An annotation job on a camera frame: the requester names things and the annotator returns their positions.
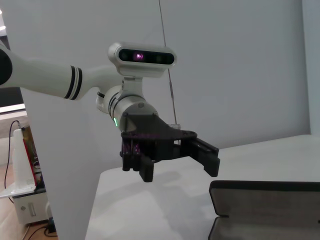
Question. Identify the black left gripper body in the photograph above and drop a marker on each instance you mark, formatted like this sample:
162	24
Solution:
150	130

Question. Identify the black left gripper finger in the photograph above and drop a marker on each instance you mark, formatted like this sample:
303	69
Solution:
210	160
146	170

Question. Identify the black glasses case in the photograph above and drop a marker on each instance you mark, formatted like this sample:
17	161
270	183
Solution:
262	207

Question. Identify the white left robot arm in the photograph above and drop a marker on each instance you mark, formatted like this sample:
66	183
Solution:
45	75

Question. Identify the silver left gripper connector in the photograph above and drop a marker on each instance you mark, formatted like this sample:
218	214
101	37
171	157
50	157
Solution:
175	125

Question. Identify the white computer tower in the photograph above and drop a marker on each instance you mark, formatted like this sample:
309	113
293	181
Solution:
27	207

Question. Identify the white plastic stand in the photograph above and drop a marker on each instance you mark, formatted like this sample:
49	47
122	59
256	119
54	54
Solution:
20	160

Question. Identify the black background panel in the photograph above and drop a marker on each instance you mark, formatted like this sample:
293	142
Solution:
10	96

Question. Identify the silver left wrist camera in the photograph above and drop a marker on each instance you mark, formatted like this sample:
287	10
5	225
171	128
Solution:
140	56

